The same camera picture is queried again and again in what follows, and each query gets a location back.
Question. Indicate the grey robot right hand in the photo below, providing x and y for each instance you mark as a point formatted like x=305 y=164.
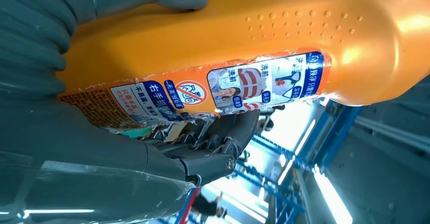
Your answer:
x=84 y=168

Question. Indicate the red metal pole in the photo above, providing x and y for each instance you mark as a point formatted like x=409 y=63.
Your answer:
x=188 y=205

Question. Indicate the person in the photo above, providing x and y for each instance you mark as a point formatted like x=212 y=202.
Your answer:
x=206 y=206

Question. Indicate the blue metal rack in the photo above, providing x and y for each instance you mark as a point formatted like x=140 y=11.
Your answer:
x=339 y=128

